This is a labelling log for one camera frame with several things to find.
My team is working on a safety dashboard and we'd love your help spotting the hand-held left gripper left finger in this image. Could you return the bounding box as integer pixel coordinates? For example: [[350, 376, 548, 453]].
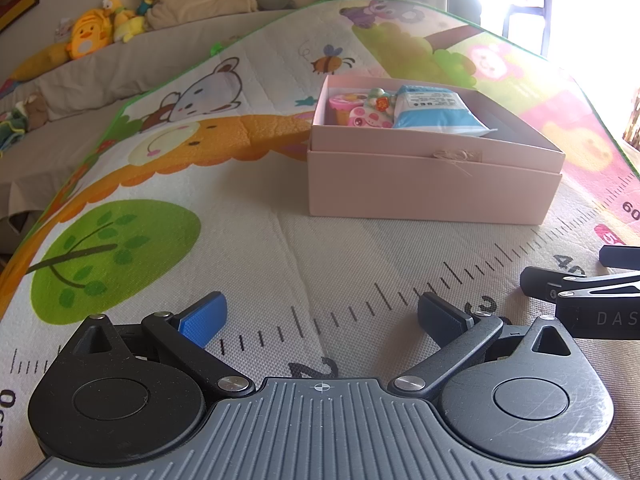
[[60, 291, 254, 400]]

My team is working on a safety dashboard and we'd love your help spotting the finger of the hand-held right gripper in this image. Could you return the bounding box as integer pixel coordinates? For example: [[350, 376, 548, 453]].
[[599, 245, 640, 268], [520, 266, 640, 307]]

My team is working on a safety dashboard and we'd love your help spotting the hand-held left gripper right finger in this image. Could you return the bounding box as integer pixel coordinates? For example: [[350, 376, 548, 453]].
[[392, 291, 574, 401]]

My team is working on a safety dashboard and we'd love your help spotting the pink cardboard box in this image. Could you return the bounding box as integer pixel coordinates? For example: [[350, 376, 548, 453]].
[[306, 75, 566, 226]]

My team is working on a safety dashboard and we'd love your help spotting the blue white tissue pack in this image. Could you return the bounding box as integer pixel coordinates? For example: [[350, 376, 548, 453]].
[[390, 84, 501, 137]]

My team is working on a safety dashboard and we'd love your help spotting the pink pig toy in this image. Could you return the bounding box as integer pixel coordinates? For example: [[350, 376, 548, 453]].
[[347, 105, 396, 130]]

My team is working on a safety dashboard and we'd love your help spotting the pink yellow round toy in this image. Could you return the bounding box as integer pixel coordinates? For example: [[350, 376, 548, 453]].
[[328, 92, 370, 125]]

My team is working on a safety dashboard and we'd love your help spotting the cartoon printed play mat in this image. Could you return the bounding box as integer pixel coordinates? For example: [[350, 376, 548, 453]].
[[0, 0, 640, 480]]

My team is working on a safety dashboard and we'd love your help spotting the brown plush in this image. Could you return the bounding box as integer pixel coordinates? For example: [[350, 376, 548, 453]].
[[22, 94, 51, 131]]

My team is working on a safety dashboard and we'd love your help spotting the green cloth toy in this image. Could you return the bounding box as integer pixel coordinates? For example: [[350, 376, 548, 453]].
[[0, 105, 26, 153]]

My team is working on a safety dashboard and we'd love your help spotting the long yellow plush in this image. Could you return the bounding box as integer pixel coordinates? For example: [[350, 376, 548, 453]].
[[10, 42, 71, 81]]

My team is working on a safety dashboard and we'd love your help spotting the yellow duck plush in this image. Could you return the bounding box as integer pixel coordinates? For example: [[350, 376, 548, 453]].
[[67, 7, 113, 61]]

